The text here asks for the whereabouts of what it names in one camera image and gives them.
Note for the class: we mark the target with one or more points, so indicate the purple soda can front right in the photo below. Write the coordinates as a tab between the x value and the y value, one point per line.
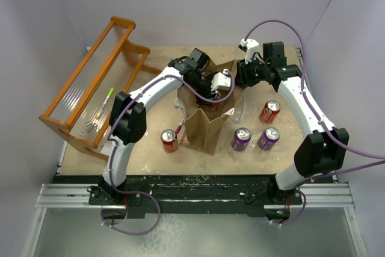
268	138

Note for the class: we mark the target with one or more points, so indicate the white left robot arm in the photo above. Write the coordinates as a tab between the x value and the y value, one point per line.
128	119

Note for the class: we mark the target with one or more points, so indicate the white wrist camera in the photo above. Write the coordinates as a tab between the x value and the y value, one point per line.
221	81
251	49

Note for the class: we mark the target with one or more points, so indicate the small purple marker pen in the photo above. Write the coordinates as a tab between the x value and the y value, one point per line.
179	127

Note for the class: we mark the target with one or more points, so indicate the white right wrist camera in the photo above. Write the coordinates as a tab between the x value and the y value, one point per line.
251	49

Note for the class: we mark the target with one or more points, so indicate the purple soda can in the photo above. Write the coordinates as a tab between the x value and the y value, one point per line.
241	138
268	138

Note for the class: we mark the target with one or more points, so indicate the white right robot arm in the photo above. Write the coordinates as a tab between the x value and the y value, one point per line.
286	84

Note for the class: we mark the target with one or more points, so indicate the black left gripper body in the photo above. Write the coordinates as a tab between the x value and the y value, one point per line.
203	85

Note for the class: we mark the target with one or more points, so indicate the brown canvas tote bag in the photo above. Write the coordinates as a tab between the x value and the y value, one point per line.
201	127

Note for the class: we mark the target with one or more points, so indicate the green marker pen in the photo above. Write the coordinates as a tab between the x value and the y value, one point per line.
98	115

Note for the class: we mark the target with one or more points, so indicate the red cola can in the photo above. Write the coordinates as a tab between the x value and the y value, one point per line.
270	111
213	107
169	140

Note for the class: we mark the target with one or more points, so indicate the orange wooden framed tray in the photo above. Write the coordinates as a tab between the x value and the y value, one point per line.
112	62

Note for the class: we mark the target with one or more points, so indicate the aluminium front rail frame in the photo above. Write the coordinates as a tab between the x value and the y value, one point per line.
65	224

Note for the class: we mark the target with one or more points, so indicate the small grey metal clips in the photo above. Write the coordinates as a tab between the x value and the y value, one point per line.
90	127

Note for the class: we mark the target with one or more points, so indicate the purple soda can front left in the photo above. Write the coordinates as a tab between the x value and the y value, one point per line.
241	138

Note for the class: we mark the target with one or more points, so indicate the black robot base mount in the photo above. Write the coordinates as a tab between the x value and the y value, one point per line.
250	195

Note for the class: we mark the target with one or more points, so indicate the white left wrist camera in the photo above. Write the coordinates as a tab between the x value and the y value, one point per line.
221	81

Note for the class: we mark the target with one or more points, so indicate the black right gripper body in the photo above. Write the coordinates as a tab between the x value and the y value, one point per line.
252	73

